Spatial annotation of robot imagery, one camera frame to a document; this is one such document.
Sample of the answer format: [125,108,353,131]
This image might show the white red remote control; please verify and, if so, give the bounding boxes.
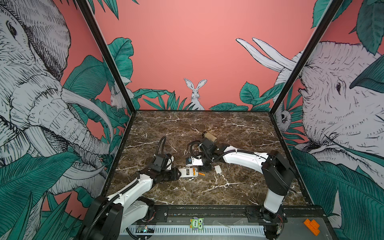
[178,168,199,178]

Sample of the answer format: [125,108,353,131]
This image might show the white battery cover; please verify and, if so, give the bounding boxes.
[214,165,222,175]

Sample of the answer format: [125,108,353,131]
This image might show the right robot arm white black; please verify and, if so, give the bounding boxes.
[194,138,295,222]

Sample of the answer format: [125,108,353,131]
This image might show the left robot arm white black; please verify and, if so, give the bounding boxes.
[74,136,182,240]

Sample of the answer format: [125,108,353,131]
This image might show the white tape roll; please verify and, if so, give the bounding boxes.
[188,140,201,159]

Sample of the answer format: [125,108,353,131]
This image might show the spice jar black lid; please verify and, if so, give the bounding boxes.
[202,132,217,143]

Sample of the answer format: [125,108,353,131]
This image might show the small circuit board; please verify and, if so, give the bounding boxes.
[136,225,156,235]

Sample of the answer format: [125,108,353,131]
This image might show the orange plastic blocks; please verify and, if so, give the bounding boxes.
[304,219,320,236]

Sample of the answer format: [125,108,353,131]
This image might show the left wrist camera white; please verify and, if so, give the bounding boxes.
[162,154,174,171]

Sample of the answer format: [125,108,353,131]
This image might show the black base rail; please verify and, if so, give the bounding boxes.
[150,205,325,224]

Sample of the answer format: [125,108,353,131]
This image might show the white slotted cable duct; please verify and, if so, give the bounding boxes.
[128,225,266,237]

